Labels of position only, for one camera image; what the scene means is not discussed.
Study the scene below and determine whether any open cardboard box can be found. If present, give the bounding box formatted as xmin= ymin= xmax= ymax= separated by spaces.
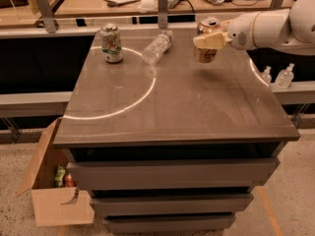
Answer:
xmin=17 ymin=118 xmax=95 ymax=227

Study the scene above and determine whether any sanitizer bottle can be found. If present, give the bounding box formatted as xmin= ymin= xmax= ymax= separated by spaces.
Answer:
xmin=275 ymin=63 xmax=294 ymax=89
xmin=261 ymin=66 xmax=272 ymax=85

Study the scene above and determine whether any grey drawer cabinet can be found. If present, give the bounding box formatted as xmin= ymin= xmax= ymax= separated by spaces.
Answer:
xmin=54 ymin=29 xmax=299 ymax=222

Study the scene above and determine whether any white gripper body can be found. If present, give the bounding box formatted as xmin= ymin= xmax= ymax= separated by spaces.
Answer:
xmin=227 ymin=12 xmax=259 ymax=50

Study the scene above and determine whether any red can in box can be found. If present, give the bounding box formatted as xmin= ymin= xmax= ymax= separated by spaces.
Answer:
xmin=64 ymin=174 xmax=75 ymax=187

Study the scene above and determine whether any black power cable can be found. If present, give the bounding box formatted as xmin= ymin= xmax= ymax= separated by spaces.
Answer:
xmin=178 ymin=0 xmax=196 ymax=15

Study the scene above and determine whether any right sanitizer bottle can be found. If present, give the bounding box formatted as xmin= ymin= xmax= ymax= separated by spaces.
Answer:
xmin=275 ymin=63 xmax=294 ymax=89

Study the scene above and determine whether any green white soda can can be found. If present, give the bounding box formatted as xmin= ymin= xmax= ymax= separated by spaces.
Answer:
xmin=99 ymin=23 xmax=123 ymax=63

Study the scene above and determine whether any grey metal rail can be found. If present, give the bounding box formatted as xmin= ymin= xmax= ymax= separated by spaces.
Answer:
xmin=0 ymin=91 xmax=72 ymax=118

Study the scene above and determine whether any bottom grey drawer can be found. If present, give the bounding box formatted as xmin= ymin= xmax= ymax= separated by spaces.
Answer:
xmin=104 ymin=214 xmax=235 ymax=234

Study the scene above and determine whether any grey drawer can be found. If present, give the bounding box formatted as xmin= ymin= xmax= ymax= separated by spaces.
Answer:
xmin=104 ymin=214 xmax=235 ymax=234
xmin=92 ymin=194 xmax=253 ymax=216
xmin=68 ymin=157 xmax=279 ymax=190

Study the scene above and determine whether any middle metal bracket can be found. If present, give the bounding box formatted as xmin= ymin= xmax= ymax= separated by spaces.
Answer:
xmin=157 ymin=0 xmax=168 ymax=29

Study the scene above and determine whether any green snack bag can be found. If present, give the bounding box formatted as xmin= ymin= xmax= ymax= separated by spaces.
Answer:
xmin=55 ymin=165 xmax=66 ymax=188

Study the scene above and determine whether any left sanitizer bottle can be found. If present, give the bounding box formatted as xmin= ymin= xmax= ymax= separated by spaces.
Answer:
xmin=261 ymin=66 xmax=272 ymax=85

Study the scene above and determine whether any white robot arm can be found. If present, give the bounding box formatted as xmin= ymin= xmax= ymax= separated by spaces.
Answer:
xmin=193 ymin=0 xmax=315 ymax=56

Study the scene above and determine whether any middle grey drawer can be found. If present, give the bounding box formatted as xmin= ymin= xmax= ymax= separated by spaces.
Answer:
xmin=92 ymin=194 xmax=253 ymax=216

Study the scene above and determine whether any clear plastic water bottle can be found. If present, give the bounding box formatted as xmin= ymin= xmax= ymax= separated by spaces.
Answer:
xmin=142 ymin=30 xmax=173 ymax=65

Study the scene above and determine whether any top grey drawer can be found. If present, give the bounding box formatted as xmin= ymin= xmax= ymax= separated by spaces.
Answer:
xmin=68 ymin=157 xmax=279 ymax=190

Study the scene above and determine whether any left metal bracket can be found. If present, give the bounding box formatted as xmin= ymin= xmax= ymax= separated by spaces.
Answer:
xmin=35 ymin=0 xmax=57 ymax=33

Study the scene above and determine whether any orange soda can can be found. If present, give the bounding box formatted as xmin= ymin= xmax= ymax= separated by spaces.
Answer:
xmin=194 ymin=18 xmax=221 ymax=63

